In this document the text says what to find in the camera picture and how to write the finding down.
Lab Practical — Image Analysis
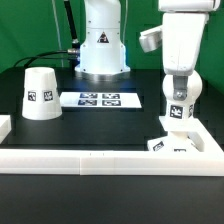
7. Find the white fence border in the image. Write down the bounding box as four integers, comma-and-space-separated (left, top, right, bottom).
0, 125, 224, 176

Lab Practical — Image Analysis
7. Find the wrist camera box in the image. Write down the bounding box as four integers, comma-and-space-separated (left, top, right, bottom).
139, 26, 162, 53

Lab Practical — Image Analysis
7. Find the white lamp base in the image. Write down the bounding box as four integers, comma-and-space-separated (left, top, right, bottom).
147, 116, 202, 152

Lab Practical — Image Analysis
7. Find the black cable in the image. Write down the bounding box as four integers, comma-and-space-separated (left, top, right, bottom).
13, 48, 81, 68

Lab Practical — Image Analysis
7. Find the grey thin cable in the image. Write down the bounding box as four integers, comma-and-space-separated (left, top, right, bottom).
51, 0, 65, 68

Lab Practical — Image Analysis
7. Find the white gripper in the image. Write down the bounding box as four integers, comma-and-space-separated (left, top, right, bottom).
162, 13, 208, 100

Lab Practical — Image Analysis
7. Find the white lamp shade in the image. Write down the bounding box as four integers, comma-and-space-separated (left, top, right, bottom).
22, 67, 62, 120

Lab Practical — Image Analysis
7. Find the white marker sheet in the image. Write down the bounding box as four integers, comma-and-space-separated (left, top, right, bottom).
60, 92, 141, 108

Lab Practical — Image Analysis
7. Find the white lamp bulb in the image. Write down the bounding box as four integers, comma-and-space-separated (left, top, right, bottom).
162, 71, 202, 121

